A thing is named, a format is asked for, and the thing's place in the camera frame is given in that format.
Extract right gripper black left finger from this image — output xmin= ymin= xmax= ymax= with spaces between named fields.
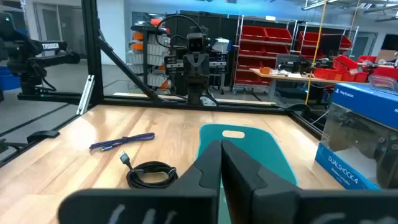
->
xmin=58 ymin=139 xmax=222 ymax=224

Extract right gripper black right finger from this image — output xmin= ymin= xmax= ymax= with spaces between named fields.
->
xmin=221 ymin=139 xmax=398 ymax=224

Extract rack of white orange bins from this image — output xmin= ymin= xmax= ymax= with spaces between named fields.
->
xmin=126 ymin=18 xmax=172 ymax=94

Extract teal plastic basket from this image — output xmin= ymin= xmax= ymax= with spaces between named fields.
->
xmin=197 ymin=123 xmax=299 ymax=224

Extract wooden workbench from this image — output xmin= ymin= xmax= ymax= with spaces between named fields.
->
xmin=248 ymin=67 xmax=371 ymax=103

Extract red plastic bin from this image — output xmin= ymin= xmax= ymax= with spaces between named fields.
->
xmin=332 ymin=55 xmax=359 ymax=71
xmin=341 ymin=70 xmax=369 ymax=83
xmin=313 ymin=67 xmax=343 ymax=81

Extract blue PlayStation DualShock controller box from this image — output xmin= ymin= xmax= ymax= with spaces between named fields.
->
xmin=314 ymin=82 xmax=398 ymax=191

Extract black table clamp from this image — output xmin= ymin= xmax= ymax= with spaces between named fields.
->
xmin=26 ymin=129 xmax=60 ymax=144

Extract blue plastic bin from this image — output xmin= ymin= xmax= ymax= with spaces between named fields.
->
xmin=0 ymin=65 xmax=21 ymax=91

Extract cardboard box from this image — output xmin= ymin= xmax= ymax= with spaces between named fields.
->
xmin=376 ymin=49 xmax=398 ymax=63

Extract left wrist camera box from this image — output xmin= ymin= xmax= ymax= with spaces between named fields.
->
xmin=186 ymin=32 xmax=206 ymax=54

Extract black coiled USB cable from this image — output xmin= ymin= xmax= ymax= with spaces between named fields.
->
xmin=119 ymin=151 xmax=179 ymax=190

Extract wire shelf with red bins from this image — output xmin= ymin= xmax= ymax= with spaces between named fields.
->
xmin=290 ymin=21 xmax=360 ymax=60
xmin=231 ymin=15 xmax=299 ymax=94

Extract black aluminium rig frame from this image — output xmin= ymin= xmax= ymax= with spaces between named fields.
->
xmin=17 ymin=0 xmax=324 ymax=141

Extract silver metal bracket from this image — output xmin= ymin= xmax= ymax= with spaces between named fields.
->
xmin=76 ymin=74 xmax=96 ymax=115

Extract yellow hanging cord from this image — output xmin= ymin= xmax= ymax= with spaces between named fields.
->
xmin=304 ymin=0 xmax=328 ymax=105
xmin=348 ymin=0 xmax=361 ymax=32

